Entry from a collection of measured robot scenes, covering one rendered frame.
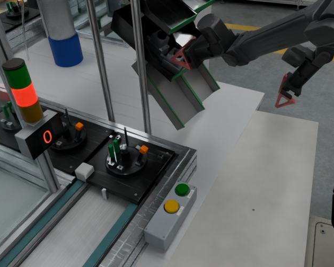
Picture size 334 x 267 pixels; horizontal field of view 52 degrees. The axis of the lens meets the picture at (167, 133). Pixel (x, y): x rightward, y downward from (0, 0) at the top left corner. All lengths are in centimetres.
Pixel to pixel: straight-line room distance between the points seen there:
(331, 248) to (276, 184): 69
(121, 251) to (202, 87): 73
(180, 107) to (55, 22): 87
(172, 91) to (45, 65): 95
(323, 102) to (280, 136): 182
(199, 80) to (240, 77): 203
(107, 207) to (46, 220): 18
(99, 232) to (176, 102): 53
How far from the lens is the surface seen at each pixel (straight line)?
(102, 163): 117
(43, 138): 95
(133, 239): 99
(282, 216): 118
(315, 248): 186
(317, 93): 334
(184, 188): 106
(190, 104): 130
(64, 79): 186
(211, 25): 95
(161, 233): 99
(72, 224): 111
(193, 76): 138
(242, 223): 114
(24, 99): 88
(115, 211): 110
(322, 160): 268
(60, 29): 188
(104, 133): 128
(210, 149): 135
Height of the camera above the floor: 179
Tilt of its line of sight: 41 degrees down
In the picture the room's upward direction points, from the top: 3 degrees counter-clockwise
